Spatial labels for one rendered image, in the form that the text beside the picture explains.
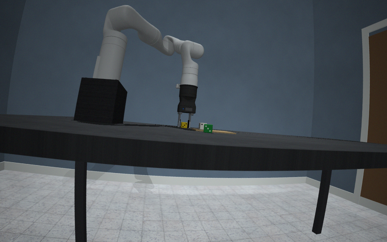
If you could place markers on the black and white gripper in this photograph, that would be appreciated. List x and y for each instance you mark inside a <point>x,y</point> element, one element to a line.
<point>187,95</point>

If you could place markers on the white die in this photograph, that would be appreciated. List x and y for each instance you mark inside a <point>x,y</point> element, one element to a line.
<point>201,126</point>

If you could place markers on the green die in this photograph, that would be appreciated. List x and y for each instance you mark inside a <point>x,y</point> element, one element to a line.
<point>208,128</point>

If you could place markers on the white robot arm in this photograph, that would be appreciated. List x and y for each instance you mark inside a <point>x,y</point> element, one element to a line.
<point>109,63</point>

